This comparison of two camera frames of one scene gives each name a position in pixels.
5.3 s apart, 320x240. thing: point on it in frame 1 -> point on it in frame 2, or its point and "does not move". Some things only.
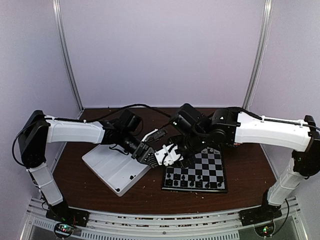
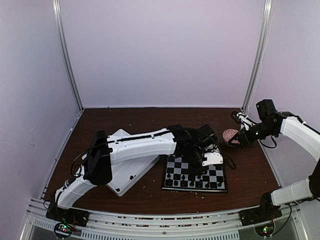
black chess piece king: (200, 185) does not move
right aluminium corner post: (263, 43) does not move
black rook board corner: (169, 182) does not move
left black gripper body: (137, 153) -> (192, 158)
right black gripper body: (195, 141) -> (264, 132)
